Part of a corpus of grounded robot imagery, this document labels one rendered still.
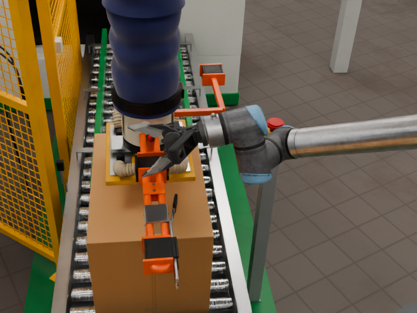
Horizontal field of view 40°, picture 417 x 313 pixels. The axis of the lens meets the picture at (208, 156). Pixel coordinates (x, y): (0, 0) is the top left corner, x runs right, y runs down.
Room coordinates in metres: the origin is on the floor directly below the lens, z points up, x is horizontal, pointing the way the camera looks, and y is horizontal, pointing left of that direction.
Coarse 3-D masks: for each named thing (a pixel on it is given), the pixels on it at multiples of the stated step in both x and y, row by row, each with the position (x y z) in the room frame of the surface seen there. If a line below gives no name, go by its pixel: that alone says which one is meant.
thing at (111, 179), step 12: (108, 132) 1.65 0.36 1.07; (120, 132) 1.61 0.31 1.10; (108, 144) 1.58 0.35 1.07; (108, 156) 1.51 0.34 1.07; (120, 156) 1.47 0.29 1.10; (132, 156) 1.51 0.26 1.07; (108, 168) 1.44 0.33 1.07; (108, 180) 1.38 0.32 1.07; (120, 180) 1.39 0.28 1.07; (132, 180) 1.39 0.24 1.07
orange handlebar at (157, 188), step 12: (216, 84) 1.81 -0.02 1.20; (216, 96) 1.74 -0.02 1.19; (204, 108) 1.65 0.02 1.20; (216, 108) 1.65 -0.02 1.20; (144, 144) 1.42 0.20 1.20; (156, 144) 1.43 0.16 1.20; (144, 180) 1.25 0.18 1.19; (156, 180) 1.26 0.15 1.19; (144, 192) 1.19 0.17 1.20; (156, 192) 1.20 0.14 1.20; (144, 204) 1.15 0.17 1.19; (168, 228) 1.06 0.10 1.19; (168, 264) 0.94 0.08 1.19
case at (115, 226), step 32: (96, 160) 1.65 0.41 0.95; (96, 192) 1.47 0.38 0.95; (128, 192) 1.48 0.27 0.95; (192, 192) 1.49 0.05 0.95; (96, 224) 1.31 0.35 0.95; (128, 224) 1.32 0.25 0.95; (192, 224) 1.33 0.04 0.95; (96, 256) 1.23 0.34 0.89; (128, 256) 1.24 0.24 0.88; (192, 256) 1.27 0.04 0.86; (96, 288) 1.23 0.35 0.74; (128, 288) 1.24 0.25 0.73; (160, 288) 1.26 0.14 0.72; (192, 288) 1.27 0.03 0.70
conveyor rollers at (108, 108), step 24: (96, 48) 3.34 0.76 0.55; (96, 72) 3.04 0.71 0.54; (96, 96) 2.77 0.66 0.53; (192, 96) 2.85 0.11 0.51; (192, 120) 2.58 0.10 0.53; (216, 216) 1.81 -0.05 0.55; (216, 240) 1.69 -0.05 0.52; (216, 264) 1.53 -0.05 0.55; (216, 288) 1.42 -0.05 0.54; (72, 312) 1.27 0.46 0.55
